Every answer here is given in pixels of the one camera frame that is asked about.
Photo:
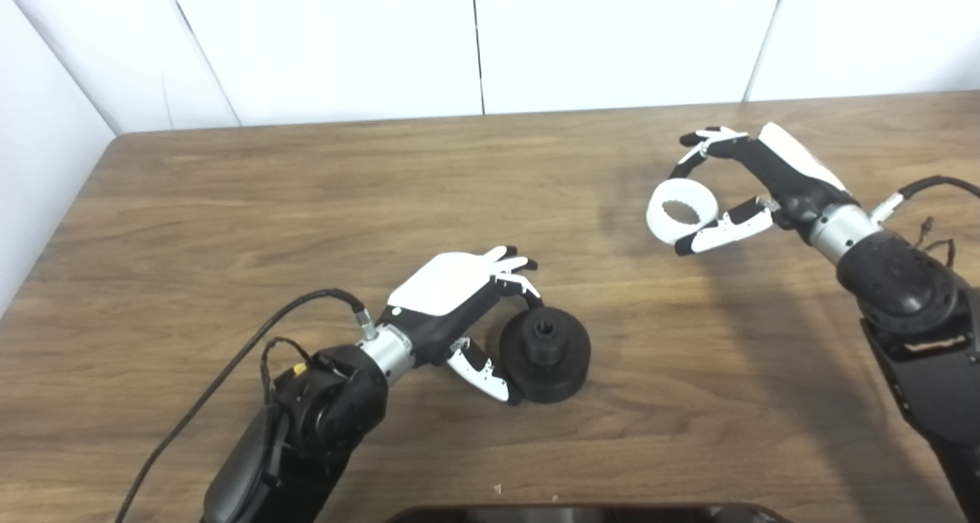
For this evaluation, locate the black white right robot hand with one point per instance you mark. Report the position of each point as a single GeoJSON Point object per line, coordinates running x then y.
{"type": "Point", "coordinates": [796, 174]}

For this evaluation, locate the round black plastic part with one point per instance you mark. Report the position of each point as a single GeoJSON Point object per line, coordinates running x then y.
{"type": "Point", "coordinates": [556, 374]}

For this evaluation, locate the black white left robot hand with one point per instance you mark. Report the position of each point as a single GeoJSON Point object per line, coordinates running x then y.
{"type": "Point", "coordinates": [440, 289]}

